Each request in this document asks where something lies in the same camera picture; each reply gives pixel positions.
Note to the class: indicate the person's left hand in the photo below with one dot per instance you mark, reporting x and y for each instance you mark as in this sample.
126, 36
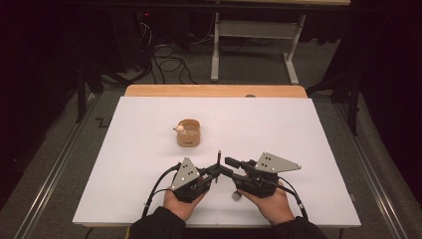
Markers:
182, 209

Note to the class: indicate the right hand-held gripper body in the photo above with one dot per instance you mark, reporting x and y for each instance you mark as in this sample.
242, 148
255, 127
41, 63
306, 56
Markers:
262, 181

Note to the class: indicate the wooden table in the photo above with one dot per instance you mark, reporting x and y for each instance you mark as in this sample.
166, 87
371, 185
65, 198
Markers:
215, 91

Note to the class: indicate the thin gold-ferrule makeup brush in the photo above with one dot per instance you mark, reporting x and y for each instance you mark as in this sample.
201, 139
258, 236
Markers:
219, 158

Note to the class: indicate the white metal desk frame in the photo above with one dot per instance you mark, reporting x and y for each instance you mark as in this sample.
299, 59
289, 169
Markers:
255, 30

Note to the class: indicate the aluminium floor rail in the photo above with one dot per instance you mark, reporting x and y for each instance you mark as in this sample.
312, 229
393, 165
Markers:
371, 172
53, 179

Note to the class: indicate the black metal stand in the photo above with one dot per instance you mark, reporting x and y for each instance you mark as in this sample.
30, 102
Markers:
353, 106
81, 96

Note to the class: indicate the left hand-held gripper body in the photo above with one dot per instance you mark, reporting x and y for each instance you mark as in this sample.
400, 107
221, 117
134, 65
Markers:
185, 176

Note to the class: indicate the person's right hand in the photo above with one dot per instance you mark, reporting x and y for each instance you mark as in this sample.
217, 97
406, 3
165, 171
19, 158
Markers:
275, 207

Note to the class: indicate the white table board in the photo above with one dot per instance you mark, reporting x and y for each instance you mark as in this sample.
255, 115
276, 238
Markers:
265, 126

